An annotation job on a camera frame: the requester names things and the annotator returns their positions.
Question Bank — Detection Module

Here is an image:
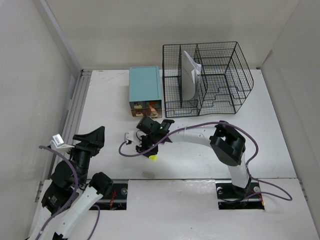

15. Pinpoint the teal mini drawer chest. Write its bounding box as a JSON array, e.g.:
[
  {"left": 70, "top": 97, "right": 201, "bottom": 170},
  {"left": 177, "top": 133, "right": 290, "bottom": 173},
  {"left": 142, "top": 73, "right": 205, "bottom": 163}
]
[{"left": 129, "top": 66, "right": 163, "bottom": 119}]

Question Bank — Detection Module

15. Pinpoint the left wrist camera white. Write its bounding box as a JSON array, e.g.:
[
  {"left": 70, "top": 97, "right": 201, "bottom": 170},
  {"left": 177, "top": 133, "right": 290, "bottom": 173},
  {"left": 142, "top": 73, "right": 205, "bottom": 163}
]
[{"left": 50, "top": 134, "right": 73, "bottom": 152}]

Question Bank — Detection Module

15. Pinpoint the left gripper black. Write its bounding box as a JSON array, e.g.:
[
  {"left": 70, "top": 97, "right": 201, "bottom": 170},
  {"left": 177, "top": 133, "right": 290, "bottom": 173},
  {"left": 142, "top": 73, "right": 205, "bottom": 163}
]
[{"left": 65, "top": 125, "right": 105, "bottom": 186}]

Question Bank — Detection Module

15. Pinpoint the yellow highlighter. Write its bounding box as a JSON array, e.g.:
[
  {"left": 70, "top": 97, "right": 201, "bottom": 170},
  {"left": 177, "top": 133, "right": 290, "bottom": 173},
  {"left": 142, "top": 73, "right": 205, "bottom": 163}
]
[{"left": 148, "top": 155, "right": 157, "bottom": 161}]

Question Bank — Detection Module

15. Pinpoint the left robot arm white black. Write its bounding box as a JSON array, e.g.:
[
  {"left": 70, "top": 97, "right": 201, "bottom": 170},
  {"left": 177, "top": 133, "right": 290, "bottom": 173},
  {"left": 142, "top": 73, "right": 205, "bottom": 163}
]
[{"left": 29, "top": 126, "right": 114, "bottom": 240}]

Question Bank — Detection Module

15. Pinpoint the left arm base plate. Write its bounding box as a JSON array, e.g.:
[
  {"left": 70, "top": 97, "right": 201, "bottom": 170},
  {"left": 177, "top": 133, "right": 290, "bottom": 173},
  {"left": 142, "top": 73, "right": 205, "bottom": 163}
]
[{"left": 95, "top": 181, "right": 128, "bottom": 211}]

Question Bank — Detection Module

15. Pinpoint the black wire mesh organizer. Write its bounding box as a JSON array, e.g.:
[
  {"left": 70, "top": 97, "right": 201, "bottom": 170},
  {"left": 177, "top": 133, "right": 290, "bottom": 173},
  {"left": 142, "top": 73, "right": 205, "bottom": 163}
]
[{"left": 162, "top": 41, "right": 254, "bottom": 118}]

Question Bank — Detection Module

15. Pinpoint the aluminium rail frame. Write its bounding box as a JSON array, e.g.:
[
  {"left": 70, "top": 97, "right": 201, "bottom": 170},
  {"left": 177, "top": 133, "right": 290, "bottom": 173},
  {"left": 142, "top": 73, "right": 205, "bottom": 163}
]
[{"left": 49, "top": 69, "right": 91, "bottom": 181}]

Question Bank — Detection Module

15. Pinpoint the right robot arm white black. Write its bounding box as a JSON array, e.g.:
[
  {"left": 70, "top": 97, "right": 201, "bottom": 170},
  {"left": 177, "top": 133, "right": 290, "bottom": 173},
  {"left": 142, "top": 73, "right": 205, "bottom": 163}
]
[{"left": 135, "top": 116, "right": 251, "bottom": 199}]

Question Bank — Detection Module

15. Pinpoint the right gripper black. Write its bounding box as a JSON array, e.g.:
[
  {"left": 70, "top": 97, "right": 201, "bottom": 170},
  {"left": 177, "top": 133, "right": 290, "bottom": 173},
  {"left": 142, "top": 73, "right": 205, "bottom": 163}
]
[{"left": 136, "top": 132, "right": 160, "bottom": 157}]

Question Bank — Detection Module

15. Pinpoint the orange highlighter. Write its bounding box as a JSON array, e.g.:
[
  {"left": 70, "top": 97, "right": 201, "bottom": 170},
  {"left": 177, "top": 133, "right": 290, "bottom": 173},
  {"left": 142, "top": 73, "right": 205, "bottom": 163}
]
[{"left": 148, "top": 104, "right": 158, "bottom": 115}]

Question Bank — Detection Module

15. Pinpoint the grey eraser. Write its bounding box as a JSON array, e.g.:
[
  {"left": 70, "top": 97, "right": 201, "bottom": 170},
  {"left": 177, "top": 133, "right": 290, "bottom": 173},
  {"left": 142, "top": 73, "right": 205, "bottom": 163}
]
[{"left": 142, "top": 171, "right": 155, "bottom": 179}]

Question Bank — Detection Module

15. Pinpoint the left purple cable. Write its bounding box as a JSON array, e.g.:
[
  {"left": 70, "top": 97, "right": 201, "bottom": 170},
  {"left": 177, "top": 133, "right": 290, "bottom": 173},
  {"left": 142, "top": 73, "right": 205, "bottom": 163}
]
[{"left": 32, "top": 145, "right": 101, "bottom": 240}]

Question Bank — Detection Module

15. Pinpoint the white spiral notebook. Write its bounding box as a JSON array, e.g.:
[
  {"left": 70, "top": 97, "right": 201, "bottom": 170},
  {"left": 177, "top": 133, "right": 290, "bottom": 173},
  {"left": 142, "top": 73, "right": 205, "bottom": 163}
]
[{"left": 181, "top": 50, "right": 202, "bottom": 101}]

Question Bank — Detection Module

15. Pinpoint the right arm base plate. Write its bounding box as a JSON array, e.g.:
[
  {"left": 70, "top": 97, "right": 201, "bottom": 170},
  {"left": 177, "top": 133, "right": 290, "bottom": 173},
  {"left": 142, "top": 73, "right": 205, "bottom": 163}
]
[{"left": 215, "top": 181, "right": 265, "bottom": 210}]

